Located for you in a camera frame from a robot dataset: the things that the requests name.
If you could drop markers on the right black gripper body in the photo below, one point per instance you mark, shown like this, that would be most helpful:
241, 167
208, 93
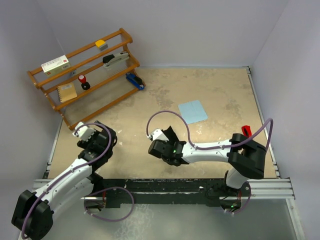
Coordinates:
168, 142

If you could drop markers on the light blue cleaning cloth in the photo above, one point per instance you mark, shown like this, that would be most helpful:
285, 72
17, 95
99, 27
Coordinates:
192, 112

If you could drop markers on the black glasses case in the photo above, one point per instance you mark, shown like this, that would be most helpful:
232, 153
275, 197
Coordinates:
170, 134

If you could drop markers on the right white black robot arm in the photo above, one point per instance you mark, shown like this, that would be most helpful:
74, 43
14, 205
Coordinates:
247, 160

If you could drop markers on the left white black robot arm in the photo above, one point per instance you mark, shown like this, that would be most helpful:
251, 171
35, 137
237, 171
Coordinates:
36, 211

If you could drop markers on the red sunglasses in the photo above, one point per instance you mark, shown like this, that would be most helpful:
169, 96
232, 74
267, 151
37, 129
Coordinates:
246, 130

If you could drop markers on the brown spiral notebook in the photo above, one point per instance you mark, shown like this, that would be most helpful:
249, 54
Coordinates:
66, 92

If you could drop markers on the red black stamp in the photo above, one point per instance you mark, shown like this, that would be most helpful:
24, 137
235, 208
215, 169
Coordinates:
84, 84

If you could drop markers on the wooden three-tier shelf rack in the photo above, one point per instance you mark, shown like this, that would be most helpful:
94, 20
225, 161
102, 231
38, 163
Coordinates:
93, 78

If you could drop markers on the blue black stapler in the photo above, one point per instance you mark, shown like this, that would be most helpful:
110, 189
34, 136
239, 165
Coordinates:
135, 80

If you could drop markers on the black silver stapler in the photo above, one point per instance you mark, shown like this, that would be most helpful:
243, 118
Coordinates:
112, 59

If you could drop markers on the white staples box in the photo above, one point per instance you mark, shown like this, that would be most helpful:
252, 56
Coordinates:
56, 66

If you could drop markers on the yellow grey eraser block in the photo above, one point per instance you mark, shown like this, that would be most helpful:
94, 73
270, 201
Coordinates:
101, 45

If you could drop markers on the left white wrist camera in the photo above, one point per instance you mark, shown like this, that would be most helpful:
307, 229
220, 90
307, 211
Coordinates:
83, 132

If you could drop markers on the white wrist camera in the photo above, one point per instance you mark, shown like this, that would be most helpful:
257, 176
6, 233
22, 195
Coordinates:
157, 134
83, 132

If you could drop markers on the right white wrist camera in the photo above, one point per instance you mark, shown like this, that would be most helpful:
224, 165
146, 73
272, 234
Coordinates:
157, 134

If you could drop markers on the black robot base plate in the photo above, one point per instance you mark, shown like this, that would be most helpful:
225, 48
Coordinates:
211, 192

